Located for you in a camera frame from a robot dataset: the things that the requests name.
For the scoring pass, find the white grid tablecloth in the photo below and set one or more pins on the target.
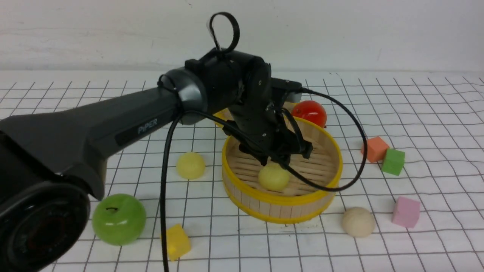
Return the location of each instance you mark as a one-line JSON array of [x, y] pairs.
[[435, 119]]

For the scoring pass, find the green apple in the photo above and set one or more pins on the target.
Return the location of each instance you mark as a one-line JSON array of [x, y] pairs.
[[119, 219]]

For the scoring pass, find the beige bun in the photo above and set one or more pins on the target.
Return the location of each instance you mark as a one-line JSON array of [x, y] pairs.
[[358, 222]]

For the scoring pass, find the yellow bun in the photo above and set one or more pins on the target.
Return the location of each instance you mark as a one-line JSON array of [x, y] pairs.
[[273, 177], [190, 166]]

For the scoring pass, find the yellow foam cube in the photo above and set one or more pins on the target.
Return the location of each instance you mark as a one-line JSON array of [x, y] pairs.
[[177, 241]]

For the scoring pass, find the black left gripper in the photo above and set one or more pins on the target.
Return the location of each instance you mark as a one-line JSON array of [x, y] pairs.
[[259, 118]]

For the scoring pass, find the bamboo steamer tray yellow rim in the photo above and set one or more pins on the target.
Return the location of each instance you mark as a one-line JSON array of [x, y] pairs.
[[298, 202]]

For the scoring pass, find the orange foam cube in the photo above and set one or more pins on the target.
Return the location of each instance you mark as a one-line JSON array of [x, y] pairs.
[[377, 148]]

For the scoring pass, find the green foam cube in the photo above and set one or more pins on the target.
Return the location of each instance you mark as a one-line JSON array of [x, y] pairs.
[[393, 162]]

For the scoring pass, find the bamboo steamer lid yellow rim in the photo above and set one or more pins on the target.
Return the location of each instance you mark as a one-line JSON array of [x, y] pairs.
[[225, 114]]

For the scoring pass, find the red tomato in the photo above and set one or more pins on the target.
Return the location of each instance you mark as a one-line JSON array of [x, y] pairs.
[[311, 111]]

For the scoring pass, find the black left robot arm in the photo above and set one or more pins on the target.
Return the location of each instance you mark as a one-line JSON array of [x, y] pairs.
[[51, 162]]

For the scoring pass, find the pink foam cube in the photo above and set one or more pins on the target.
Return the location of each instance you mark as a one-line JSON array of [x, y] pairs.
[[406, 212]]

